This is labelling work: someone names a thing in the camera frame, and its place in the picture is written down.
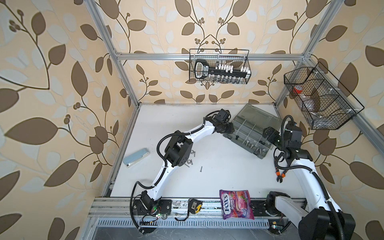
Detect wire basket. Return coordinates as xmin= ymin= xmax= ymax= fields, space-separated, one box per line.
xmin=189 ymin=48 xmax=252 ymax=85
xmin=284 ymin=62 xmax=365 ymax=130

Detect light blue flat case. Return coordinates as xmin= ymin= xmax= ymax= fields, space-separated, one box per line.
xmin=122 ymin=148 xmax=150 ymax=168

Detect orange black pliers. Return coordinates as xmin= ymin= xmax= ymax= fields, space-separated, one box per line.
xmin=276 ymin=168 xmax=288 ymax=183

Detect right wire basket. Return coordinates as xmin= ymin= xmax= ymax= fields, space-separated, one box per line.
xmin=284 ymin=62 xmax=365 ymax=130

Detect purple Fox's candy bag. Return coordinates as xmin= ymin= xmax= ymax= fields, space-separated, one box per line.
xmin=220 ymin=190 xmax=255 ymax=220

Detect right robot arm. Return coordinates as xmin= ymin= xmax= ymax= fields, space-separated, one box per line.
xmin=263 ymin=115 xmax=356 ymax=240

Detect yellow black tape measure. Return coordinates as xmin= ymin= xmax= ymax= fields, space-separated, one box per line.
xmin=175 ymin=199 xmax=203 ymax=222

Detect socket set on black rail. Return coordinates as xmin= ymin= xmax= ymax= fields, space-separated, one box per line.
xmin=191 ymin=60 xmax=252 ymax=84

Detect back wire basket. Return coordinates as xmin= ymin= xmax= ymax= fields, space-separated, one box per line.
xmin=189 ymin=48 xmax=252 ymax=85

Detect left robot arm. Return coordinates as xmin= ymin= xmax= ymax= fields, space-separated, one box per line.
xmin=131 ymin=109 xmax=234 ymax=214

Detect grey plastic organizer box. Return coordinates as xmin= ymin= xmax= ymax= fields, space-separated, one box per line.
xmin=223 ymin=104 xmax=282 ymax=159

